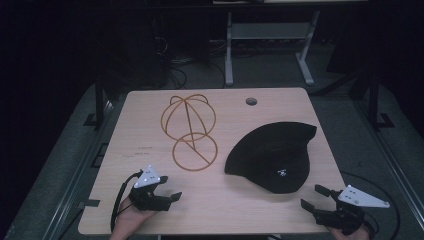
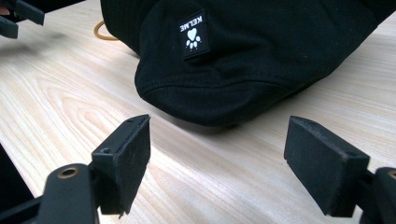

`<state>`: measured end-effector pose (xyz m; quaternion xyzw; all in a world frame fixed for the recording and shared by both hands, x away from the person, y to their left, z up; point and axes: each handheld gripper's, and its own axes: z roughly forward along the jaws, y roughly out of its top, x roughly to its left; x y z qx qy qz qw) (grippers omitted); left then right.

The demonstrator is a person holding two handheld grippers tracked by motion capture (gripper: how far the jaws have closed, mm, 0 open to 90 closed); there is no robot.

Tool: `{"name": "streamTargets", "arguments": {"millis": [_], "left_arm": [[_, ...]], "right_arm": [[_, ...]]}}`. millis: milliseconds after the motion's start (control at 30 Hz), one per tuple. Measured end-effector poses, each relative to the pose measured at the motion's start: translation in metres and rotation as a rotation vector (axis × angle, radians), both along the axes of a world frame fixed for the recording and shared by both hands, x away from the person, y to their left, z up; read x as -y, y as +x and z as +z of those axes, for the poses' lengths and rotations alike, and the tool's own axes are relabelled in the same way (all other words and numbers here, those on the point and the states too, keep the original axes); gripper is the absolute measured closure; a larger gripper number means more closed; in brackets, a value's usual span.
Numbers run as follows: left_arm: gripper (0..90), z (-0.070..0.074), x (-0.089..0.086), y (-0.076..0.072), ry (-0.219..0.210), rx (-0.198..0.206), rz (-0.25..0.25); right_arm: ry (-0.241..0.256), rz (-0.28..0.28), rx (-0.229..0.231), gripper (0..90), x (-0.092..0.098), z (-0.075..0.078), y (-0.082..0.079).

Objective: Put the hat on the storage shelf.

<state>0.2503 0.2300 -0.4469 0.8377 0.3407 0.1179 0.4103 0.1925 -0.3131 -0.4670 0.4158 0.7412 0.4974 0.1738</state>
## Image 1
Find white metal stand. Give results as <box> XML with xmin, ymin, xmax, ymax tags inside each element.
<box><xmin>224</xmin><ymin>9</ymin><xmax>322</xmax><ymax>87</ymax></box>

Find black metal post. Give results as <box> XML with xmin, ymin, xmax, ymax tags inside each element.
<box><xmin>94</xmin><ymin>71</ymin><xmax>105</xmax><ymax>130</ymax></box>

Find aluminium frame rail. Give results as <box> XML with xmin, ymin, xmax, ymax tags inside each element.
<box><xmin>41</xmin><ymin>96</ymin><xmax>128</xmax><ymax>240</ymax></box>
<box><xmin>352</xmin><ymin>98</ymin><xmax>424</xmax><ymax>232</ymax></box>

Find black hat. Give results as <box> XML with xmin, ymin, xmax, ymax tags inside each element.
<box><xmin>224</xmin><ymin>121</ymin><xmax>318</xmax><ymax>195</ymax></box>

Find person's left hand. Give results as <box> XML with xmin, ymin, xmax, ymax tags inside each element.
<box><xmin>113</xmin><ymin>197</ymin><xmax>158</xmax><ymax>236</ymax></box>

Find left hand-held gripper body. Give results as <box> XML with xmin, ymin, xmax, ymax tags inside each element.
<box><xmin>128</xmin><ymin>164</ymin><xmax>173</xmax><ymax>212</ymax></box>

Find bundle of floor cables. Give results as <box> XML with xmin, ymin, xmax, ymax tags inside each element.
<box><xmin>153</xmin><ymin>34</ymin><xmax>228</xmax><ymax>90</ymax></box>

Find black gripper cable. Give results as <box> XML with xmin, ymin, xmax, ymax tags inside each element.
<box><xmin>339</xmin><ymin>170</ymin><xmax>401</xmax><ymax>236</ymax></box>
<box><xmin>110</xmin><ymin>170</ymin><xmax>144</xmax><ymax>233</ymax></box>

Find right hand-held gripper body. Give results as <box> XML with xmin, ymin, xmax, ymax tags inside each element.
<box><xmin>313</xmin><ymin>184</ymin><xmax>391</xmax><ymax>236</ymax></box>

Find black table edge bracket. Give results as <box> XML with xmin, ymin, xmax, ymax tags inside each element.
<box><xmin>79</xmin><ymin>198</ymin><xmax>101</xmax><ymax>209</ymax></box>

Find person's right hand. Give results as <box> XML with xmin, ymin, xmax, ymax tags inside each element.
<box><xmin>328</xmin><ymin>223</ymin><xmax>372</xmax><ymax>240</ymax></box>

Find golden wire hat stand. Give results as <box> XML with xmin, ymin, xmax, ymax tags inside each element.
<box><xmin>160</xmin><ymin>93</ymin><xmax>219</xmax><ymax>173</ymax></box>

